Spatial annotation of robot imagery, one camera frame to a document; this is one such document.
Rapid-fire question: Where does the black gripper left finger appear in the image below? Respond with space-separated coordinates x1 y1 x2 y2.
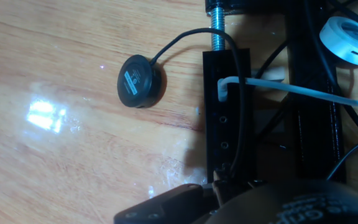
113 183 220 224

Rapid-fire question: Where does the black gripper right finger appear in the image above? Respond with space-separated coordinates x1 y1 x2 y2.
213 167 265 203

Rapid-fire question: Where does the black round USB device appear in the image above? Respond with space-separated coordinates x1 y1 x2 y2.
116 27 248 180

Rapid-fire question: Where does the black docking station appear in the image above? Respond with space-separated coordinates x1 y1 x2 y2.
202 48 256 184

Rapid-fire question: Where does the white round USB device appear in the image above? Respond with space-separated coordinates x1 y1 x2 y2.
217 16 358 108

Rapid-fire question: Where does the black metal C-clamp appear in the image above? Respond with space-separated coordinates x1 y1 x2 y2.
205 0 347 184

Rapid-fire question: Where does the wooden board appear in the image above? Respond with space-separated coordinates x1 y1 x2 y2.
0 0 358 224

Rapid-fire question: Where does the clear tape strip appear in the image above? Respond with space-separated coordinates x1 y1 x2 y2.
252 65 286 83

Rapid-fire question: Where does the thin black wire with connectors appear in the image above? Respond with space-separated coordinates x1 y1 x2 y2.
326 129 358 181

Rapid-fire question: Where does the black cable with USB plug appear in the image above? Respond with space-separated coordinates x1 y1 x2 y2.
303 0 358 147

